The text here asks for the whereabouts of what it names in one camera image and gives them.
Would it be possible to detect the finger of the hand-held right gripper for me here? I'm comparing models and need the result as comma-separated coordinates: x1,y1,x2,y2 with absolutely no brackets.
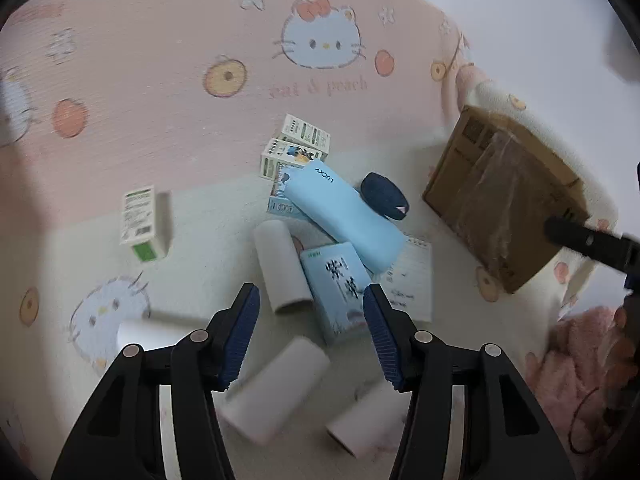
544,216,640,273

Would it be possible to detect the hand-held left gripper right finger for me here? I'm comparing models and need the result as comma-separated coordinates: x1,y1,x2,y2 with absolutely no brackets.
362,284,578,480

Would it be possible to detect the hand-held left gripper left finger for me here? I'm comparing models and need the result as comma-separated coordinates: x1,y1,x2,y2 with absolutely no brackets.
50,283,261,480

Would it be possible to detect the brown cardboard box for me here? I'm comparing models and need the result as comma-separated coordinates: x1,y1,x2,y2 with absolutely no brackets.
422,105,591,295

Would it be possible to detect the person's right hand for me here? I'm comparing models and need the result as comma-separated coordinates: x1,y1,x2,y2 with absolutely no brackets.
611,302,640,376

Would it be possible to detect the white paper roll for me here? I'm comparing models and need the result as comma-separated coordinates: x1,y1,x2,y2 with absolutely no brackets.
325,380,413,459
217,336,332,446
251,220,314,316
116,317,211,361

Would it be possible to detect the white notepad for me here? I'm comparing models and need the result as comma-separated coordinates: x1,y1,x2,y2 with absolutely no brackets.
382,234,433,323

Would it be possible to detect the blue tissue packet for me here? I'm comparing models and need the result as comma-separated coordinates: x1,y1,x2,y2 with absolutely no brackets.
299,241,373,346

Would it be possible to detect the pink fluffy cloth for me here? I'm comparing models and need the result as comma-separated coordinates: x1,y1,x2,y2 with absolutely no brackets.
522,307,640,456

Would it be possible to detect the light blue pouch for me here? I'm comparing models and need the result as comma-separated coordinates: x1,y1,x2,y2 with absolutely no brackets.
282,159,408,273

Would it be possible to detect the navy blue cloth item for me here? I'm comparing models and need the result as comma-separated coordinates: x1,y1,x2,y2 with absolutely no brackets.
360,172,410,221

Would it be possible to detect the blue illustrated box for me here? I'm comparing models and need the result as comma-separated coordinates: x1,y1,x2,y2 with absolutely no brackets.
266,165,311,221

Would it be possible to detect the small white box green print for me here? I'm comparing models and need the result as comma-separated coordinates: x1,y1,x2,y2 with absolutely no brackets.
119,185,171,264

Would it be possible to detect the white cartoon print box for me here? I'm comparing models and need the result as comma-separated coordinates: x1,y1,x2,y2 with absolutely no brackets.
259,137,329,183

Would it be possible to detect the white green label box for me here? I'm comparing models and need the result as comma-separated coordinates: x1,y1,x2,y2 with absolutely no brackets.
278,113,332,153

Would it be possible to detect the pink cream cat print blanket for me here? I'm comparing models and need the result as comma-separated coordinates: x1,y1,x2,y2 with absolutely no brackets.
0,0,623,480

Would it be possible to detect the thin dark cord loop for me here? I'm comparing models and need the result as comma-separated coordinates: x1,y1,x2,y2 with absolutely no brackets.
571,385,618,456

